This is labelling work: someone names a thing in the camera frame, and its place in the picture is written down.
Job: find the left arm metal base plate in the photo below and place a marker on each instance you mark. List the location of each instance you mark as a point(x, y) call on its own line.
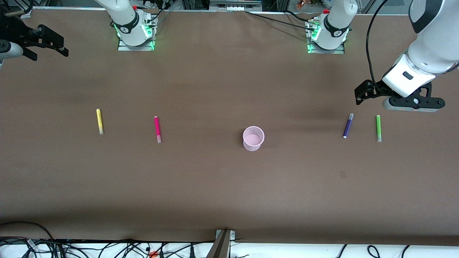
point(337, 51)

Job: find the green pen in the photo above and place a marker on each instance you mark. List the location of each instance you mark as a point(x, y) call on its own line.
point(378, 127)

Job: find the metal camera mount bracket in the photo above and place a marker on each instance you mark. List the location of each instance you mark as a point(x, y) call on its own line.
point(220, 245)

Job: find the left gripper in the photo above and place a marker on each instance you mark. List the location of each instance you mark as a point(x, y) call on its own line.
point(377, 89)

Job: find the yellow pen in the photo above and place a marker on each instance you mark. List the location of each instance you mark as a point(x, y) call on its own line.
point(99, 120)

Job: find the purple pen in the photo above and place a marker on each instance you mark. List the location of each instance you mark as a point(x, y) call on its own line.
point(348, 126)

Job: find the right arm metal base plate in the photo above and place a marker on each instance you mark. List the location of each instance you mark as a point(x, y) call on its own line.
point(125, 47)

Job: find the pink pen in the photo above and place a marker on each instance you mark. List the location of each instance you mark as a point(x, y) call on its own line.
point(157, 129)

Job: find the pink cup holder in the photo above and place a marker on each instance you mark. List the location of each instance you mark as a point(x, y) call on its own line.
point(253, 139)

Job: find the brown table cover mat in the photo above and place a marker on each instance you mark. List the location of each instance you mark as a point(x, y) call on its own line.
point(215, 197)

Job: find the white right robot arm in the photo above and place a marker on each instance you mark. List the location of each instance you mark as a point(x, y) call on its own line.
point(125, 14)

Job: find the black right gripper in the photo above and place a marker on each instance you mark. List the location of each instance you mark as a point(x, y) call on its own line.
point(14, 30)

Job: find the white power strip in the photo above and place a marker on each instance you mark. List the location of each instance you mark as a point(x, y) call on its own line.
point(235, 6)

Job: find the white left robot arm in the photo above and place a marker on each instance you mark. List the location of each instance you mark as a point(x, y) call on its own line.
point(437, 39)

